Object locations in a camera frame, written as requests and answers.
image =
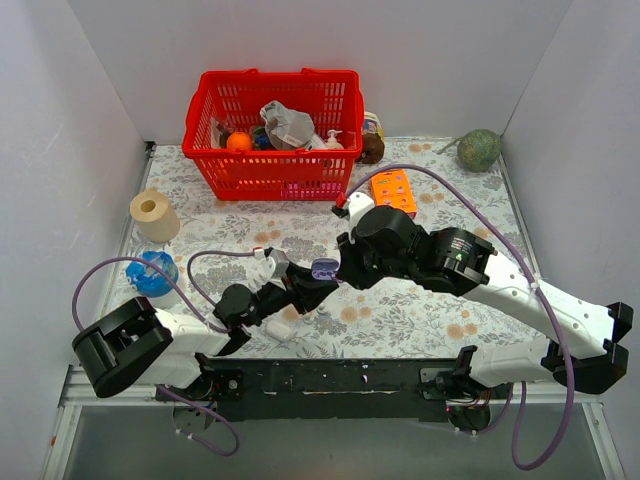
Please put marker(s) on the green melon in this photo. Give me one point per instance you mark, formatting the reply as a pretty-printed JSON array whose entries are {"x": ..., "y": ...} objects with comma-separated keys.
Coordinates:
[{"x": 477, "y": 151}]

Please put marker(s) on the floral patterned table mat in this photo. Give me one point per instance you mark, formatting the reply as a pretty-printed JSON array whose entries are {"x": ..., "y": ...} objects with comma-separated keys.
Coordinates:
[{"x": 394, "y": 319}]

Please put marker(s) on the orange snack box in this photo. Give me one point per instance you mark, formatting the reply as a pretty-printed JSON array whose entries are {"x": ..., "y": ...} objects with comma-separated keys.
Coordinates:
[{"x": 392, "y": 188}]

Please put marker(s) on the grey crumpled bag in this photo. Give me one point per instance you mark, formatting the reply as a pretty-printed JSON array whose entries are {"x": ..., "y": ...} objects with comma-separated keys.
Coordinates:
[{"x": 287, "y": 129}]

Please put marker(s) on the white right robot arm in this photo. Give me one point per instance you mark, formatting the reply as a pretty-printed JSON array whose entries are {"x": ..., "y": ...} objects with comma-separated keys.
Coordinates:
[{"x": 578, "y": 345}]

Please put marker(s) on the blue wrapped tissue roll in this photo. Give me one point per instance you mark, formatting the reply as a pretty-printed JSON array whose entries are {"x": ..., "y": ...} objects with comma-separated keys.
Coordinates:
[{"x": 148, "y": 282}]

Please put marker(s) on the white pump bottle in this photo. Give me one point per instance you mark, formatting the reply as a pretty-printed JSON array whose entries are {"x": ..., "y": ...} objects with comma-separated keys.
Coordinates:
[{"x": 332, "y": 141}]

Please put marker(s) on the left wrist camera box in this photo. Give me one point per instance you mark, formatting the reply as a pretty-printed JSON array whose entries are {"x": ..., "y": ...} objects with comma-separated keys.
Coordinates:
[{"x": 274, "y": 263}]

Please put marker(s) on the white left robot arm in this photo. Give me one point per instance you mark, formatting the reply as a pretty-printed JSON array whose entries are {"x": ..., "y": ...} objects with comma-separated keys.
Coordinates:
[{"x": 139, "y": 344}]

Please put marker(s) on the white earbud charging case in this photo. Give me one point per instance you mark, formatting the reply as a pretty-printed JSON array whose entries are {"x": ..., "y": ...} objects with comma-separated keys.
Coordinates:
[{"x": 279, "y": 331}]

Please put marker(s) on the orange fruit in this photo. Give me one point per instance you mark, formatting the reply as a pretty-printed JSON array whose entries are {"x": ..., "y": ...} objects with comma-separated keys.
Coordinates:
[{"x": 239, "y": 141}]

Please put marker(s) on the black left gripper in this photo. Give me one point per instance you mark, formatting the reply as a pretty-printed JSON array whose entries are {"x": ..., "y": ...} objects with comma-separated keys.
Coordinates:
[{"x": 298, "y": 286}]

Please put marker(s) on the beige paper roll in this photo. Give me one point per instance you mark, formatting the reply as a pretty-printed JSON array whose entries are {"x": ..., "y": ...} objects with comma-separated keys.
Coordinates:
[{"x": 154, "y": 215}]

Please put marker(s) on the dark green toy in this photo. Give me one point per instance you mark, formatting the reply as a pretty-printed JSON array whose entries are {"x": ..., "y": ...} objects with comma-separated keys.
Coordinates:
[{"x": 260, "y": 139}]

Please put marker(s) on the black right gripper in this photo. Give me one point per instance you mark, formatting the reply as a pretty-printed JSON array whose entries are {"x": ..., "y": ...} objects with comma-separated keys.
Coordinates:
[{"x": 347, "y": 259}]

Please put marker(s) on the brown jar with label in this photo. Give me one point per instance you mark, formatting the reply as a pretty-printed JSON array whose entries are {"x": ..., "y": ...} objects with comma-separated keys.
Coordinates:
[{"x": 373, "y": 146}]

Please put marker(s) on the red plastic shopping basket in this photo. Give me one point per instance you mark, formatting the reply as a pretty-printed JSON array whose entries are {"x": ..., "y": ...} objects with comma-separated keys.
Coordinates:
[{"x": 234, "y": 98}]

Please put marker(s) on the lavender earbud charging case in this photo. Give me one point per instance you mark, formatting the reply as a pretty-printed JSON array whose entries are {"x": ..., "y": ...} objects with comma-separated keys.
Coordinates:
[{"x": 325, "y": 269}]

